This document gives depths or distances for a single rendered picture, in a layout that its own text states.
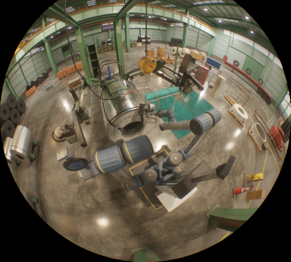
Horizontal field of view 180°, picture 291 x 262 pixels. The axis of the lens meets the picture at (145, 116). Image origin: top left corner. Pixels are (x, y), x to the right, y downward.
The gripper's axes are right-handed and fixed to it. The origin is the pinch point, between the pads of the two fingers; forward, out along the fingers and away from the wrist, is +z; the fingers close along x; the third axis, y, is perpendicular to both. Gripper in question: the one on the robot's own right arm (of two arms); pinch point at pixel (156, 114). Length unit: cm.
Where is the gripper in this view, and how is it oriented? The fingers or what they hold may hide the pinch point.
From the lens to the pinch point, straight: 169.9
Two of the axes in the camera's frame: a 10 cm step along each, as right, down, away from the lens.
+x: 0.2, -10.0, 0.3
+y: 8.4, 0.3, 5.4
